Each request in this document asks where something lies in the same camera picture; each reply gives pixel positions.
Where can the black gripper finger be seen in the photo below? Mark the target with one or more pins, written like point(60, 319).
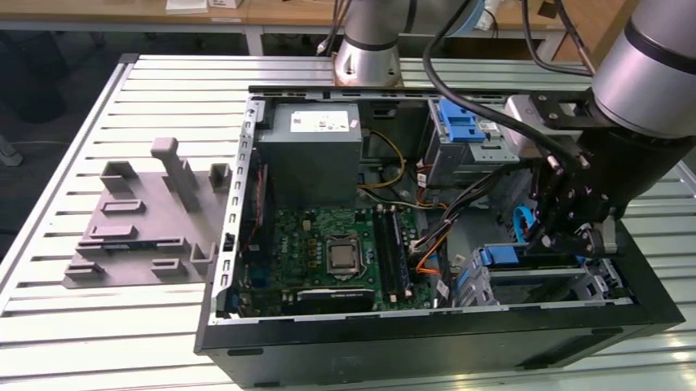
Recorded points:
point(585, 244)
point(544, 242)

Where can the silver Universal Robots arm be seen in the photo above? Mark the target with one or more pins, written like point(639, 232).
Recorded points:
point(647, 73)

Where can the grey metal drive cage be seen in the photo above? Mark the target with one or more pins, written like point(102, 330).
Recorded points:
point(452, 163)

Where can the black open PC case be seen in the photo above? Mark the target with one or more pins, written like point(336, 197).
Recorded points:
point(435, 346)

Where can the blue plastic drive latch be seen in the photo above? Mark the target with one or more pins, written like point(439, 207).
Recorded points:
point(458, 122)

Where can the brown wooden cabinet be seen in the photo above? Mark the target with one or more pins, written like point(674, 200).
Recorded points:
point(605, 24)

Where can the silver CPU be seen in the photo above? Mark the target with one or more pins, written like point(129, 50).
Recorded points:
point(343, 256)

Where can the CPU socket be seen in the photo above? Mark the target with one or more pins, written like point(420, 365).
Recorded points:
point(343, 273)

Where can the black graphics card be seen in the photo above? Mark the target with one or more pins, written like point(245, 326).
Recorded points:
point(335, 297)

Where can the green motherboard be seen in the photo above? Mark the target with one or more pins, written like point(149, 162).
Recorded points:
point(300, 244)

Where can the grey power supply unit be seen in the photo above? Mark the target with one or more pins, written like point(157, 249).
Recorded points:
point(311, 163)

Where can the grey parts rack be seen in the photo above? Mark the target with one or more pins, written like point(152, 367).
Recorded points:
point(153, 228)

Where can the blue-green RAM stick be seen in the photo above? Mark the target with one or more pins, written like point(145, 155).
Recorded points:
point(130, 246)

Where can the small white box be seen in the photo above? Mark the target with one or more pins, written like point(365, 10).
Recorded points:
point(226, 3)

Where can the wooden desk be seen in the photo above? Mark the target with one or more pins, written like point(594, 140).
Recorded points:
point(109, 15)

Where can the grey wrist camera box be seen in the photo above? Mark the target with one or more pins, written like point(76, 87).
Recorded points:
point(522, 122)

